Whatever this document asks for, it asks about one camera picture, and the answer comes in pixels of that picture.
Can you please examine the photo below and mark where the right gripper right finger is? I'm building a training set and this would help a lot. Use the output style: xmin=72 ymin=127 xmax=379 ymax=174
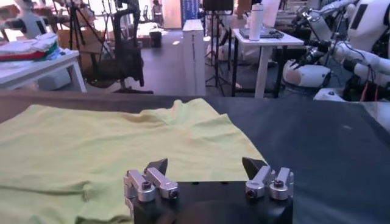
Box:
xmin=242 ymin=156 xmax=295 ymax=201

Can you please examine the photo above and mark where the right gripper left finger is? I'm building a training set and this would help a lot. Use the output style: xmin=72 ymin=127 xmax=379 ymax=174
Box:
xmin=123 ymin=158 xmax=180 ymax=203

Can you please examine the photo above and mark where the yellow-green t-shirt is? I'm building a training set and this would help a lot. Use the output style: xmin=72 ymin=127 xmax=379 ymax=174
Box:
xmin=0 ymin=97 xmax=266 ymax=224

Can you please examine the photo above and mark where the folded clothes stack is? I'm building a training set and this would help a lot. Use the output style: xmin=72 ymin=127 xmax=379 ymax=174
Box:
xmin=0 ymin=32 xmax=60 ymax=61

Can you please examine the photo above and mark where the large black tablecloth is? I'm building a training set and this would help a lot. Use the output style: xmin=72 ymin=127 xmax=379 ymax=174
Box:
xmin=0 ymin=91 xmax=390 ymax=224

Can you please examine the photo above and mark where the black office chair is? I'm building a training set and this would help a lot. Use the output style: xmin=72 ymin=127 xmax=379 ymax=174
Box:
xmin=83 ymin=0 xmax=155 ymax=94

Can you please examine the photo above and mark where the small white standing desk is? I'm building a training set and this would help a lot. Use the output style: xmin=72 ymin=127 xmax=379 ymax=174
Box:
xmin=231 ymin=27 xmax=305 ymax=99

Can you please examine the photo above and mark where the tall white cardboard box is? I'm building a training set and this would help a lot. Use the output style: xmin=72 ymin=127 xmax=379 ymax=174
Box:
xmin=182 ymin=19 xmax=207 ymax=97

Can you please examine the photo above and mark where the dark tablet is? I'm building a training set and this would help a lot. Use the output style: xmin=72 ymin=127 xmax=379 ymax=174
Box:
xmin=239 ymin=27 xmax=285 ymax=40

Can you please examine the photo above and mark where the brown cardboard box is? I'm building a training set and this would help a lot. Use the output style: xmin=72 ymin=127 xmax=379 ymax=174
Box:
xmin=57 ymin=29 xmax=106 ymax=71

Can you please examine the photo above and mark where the white rectangular table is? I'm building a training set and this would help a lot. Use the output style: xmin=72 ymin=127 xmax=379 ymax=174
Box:
xmin=0 ymin=50 xmax=88 ymax=94

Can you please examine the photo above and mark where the white thermos bottle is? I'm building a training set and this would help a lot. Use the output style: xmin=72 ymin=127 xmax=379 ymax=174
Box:
xmin=249 ymin=3 xmax=264 ymax=41

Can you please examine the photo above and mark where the tall black tripod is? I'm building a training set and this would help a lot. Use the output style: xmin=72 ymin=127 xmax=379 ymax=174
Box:
xmin=66 ymin=0 xmax=112 ymax=55

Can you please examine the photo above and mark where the white humanoid robot right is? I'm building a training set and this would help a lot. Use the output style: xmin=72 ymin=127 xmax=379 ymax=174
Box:
xmin=282 ymin=0 xmax=390 ymax=103

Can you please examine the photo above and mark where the white humanoid robot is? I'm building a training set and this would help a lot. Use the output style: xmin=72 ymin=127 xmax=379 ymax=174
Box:
xmin=0 ymin=0 xmax=48 ymax=40
xmin=282 ymin=0 xmax=390 ymax=103

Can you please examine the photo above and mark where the white humanoid robot left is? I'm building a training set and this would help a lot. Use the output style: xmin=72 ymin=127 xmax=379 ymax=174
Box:
xmin=0 ymin=0 xmax=48 ymax=40

